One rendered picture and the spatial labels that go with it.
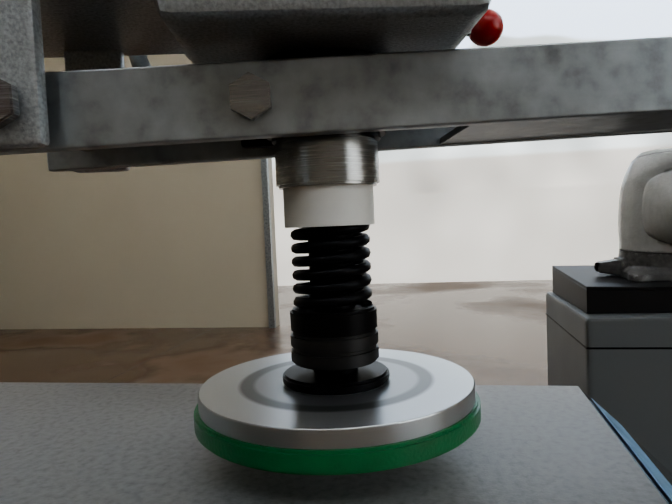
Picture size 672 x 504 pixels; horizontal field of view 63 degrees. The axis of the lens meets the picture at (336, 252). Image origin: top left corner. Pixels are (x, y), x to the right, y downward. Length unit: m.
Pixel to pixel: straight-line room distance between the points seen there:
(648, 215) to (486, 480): 0.97
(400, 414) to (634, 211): 1.04
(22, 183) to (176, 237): 1.83
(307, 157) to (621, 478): 0.31
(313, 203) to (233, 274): 5.22
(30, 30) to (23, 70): 0.02
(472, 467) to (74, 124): 0.36
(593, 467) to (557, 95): 0.26
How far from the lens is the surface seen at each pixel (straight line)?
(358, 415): 0.37
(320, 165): 0.39
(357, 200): 0.40
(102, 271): 6.26
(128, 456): 0.50
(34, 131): 0.39
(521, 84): 0.41
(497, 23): 0.54
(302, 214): 0.40
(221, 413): 0.39
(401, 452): 0.36
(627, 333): 1.21
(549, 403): 0.58
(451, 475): 0.43
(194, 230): 5.74
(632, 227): 1.35
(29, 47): 0.40
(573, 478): 0.44
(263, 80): 0.37
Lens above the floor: 1.00
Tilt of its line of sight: 3 degrees down
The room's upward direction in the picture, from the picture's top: 2 degrees counter-clockwise
